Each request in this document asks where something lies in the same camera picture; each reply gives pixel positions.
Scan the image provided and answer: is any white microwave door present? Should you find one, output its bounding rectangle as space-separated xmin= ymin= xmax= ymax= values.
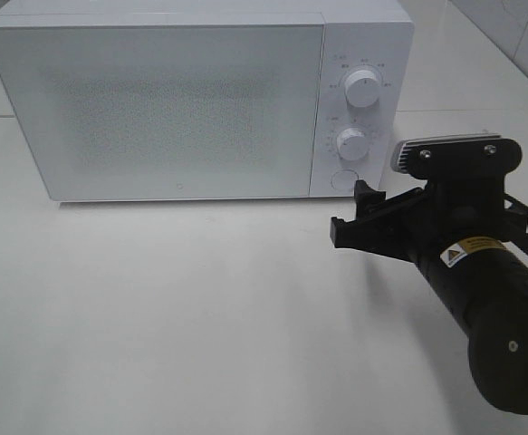
xmin=0 ymin=25 xmax=323 ymax=202

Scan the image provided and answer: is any white timer knob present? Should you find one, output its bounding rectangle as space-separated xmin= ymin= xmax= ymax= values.
xmin=336 ymin=128 xmax=370 ymax=161

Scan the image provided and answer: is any white upper power knob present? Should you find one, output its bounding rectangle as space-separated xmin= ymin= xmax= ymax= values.
xmin=343 ymin=66 xmax=381 ymax=108

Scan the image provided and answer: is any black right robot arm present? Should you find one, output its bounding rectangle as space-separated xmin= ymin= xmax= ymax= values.
xmin=331 ymin=179 xmax=528 ymax=415

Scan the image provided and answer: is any white microwave oven body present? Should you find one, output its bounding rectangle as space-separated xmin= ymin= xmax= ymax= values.
xmin=0 ymin=1 xmax=415 ymax=201

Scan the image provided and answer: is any white round door button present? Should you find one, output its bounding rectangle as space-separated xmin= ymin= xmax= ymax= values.
xmin=331 ymin=169 xmax=359 ymax=192

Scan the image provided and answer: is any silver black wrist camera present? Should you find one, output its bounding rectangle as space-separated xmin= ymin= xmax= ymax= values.
xmin=390 ymin=133 xmax=523 ymax=181

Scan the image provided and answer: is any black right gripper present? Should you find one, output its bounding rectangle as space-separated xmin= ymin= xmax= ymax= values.
xmin=329 ymin=179 xmax=528 ymax=266

